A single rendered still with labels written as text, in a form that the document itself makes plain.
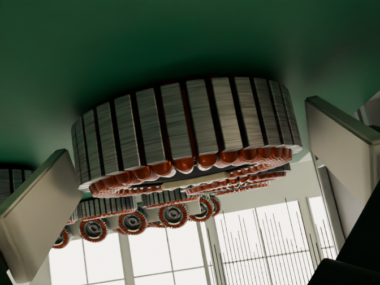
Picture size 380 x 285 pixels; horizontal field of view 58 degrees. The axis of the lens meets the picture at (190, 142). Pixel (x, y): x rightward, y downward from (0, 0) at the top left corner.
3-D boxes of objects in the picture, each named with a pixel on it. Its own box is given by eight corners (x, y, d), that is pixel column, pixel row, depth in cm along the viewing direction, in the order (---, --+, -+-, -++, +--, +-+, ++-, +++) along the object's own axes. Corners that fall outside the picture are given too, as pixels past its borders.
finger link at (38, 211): (33, 283, 13) (14, 286, 13) (85, 194, 20) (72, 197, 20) (2, 216, 12) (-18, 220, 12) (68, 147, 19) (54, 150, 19)
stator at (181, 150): (21, 100, 13) (30, 199, 12) (316, 42, 13) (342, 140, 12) (108, 148, 24) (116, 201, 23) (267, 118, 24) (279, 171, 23)
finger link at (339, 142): (370, 143, 11) (393, 138, 11) (303, 97, 18) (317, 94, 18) (374, 220, 12) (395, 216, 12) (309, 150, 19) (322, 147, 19)
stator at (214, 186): (294, 141, 38) (302, 175, 37) (204, 163, 43) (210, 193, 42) (264, 130, 28) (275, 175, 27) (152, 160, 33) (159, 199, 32)
